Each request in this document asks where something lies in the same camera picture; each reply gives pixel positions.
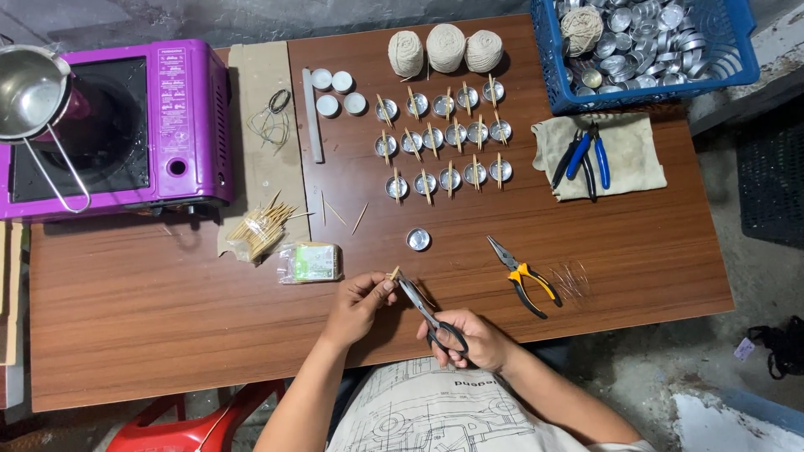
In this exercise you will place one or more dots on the person's right hand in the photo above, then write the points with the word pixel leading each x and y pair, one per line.
pixel 483 342

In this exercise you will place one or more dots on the person's left hand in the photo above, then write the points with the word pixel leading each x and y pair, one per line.
pixel 352 311

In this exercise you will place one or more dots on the short wooden toothpick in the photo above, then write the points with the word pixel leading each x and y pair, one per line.
pixel 394 272

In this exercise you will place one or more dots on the green label toothpick packet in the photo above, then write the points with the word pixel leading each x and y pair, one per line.
pixel 312 262

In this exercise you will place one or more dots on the yellow black needle-nose pliers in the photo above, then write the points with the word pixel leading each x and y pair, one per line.
pixel 524 276

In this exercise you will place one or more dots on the person's white printed shirt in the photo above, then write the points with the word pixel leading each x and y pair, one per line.
pixel 433 408

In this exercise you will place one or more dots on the loose wooden toothpick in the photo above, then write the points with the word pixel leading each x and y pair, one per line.
pixel 335 213
pixel 323 208
pixel 303 215
pixel 360 219

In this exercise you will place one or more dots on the empty metal tealight cup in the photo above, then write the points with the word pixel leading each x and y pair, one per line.
pixel 418 239

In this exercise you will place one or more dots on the bundle of thin clear strands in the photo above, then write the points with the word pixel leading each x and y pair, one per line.
pixel 570 281

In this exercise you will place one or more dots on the pile of wooden toothpicks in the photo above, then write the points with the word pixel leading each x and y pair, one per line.
pixel 261 229

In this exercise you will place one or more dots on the rows of cups with sticks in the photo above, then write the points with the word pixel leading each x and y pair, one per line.
pixel 445 135

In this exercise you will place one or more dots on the red plastic stool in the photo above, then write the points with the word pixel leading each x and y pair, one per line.
pixel 188 427

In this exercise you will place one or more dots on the long white wax bar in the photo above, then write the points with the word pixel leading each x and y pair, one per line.
pixel 312 113

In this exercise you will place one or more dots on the white tealight candle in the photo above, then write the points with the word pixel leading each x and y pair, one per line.
pixel 327 105
pixel 321 78
pixel 355 103
pixel 342 81

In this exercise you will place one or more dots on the beige cloth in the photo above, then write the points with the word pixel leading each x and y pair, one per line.
pixel 634 157

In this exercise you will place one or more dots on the purple portable gas stove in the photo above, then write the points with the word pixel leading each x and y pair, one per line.
pixel 182 125

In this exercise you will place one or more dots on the brown cardboard sheet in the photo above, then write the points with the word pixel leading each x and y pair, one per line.
pixel 261 69

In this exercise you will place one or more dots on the white and blue board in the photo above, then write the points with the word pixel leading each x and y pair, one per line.
pixel 735 427

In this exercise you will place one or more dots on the black bag with white tag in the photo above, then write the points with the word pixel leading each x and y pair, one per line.
pixel 782 348

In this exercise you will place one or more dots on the small beige yarn ball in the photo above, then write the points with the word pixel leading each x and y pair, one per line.
pixel 581 28

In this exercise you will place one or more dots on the black mesh crate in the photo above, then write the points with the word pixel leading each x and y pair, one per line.
pixel 772 182

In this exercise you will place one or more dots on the heap of metal tealight cups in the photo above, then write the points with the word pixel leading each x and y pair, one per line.
pixel 640 44

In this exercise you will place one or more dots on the stack of wooden boards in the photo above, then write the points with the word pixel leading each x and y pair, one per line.
pixel 9 301

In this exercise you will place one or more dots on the blue plastic basket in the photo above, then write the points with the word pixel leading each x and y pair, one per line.
pixel 735 63

